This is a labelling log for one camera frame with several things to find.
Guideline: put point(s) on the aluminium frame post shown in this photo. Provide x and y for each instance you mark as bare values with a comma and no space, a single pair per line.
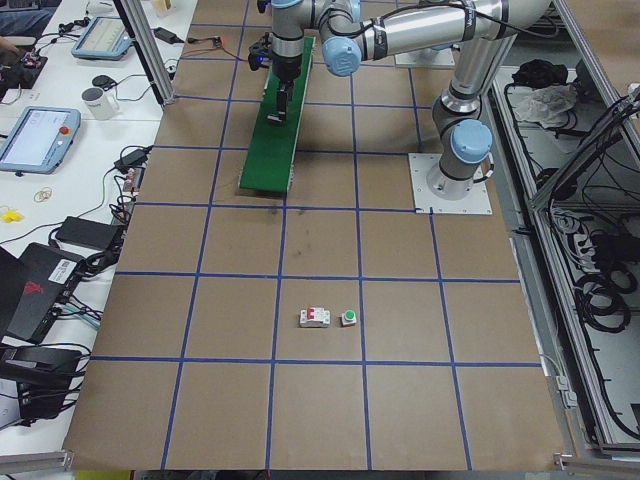
137,26

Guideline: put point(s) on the black power adapter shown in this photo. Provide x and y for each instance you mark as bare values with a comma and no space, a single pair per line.
88,233

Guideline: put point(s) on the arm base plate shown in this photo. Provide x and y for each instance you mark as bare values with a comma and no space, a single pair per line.
432,58
476,201

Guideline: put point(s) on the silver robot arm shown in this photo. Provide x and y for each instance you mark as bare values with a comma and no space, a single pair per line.
481,29

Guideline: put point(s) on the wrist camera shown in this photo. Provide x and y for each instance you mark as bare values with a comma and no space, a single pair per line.
259,56

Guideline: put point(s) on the white red circuit breaker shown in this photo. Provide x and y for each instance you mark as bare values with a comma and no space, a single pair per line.
314,317

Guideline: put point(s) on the green conveyor belt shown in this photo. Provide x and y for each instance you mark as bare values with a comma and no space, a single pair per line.
270,156

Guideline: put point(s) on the upper teach pendant tablet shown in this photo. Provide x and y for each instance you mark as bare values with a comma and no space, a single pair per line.
105,38

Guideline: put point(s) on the green push button switch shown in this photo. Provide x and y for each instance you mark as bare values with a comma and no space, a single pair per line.
348,318

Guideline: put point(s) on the black laptop red logo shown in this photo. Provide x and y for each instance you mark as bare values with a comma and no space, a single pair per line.
32,285

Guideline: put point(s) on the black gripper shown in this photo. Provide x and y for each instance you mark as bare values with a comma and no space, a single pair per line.
287,70

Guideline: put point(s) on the lower teach pendant tablet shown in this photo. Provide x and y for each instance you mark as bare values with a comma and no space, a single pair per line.
40,140

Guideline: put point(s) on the white mug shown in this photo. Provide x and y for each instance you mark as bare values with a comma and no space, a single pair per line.
102,105

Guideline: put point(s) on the teach pendant tablet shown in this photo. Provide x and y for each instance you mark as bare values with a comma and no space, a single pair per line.
40,140
105,38

